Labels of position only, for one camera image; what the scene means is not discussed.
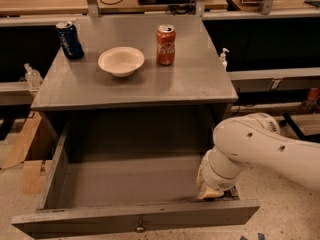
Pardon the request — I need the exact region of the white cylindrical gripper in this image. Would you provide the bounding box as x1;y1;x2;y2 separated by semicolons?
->
196;148;248;200

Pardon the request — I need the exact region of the grey top drawer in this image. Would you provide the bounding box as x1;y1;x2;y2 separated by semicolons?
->
12;123;259;239

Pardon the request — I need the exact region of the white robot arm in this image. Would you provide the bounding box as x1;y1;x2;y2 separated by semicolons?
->
196;113;320;199

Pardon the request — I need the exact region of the grey drawer cabinet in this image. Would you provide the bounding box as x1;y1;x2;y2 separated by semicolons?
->
31;14;239;158

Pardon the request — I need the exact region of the white pump dispenser bottle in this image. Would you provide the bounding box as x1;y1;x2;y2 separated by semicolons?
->
219;48;229;69

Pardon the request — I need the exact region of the orange object under bench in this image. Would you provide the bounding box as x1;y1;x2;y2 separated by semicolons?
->
298;88;320;113

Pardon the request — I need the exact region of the white bowl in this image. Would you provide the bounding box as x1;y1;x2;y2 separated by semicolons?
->
98;47;145;77

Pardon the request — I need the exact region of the red cola can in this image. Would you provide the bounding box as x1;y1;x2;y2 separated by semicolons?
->
156;24;176;66

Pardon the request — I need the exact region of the brown cardboard box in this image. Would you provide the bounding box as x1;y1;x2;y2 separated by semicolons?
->
2;112;55;194

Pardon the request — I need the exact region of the clear plastic bottle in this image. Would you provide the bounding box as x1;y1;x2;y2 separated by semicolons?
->
24;63;43;90

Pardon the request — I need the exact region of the blue soda can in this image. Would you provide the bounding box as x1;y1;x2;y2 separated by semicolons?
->
56;21;84;60

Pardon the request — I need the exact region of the wooden background desk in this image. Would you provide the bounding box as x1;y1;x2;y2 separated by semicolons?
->
0;0;168;17

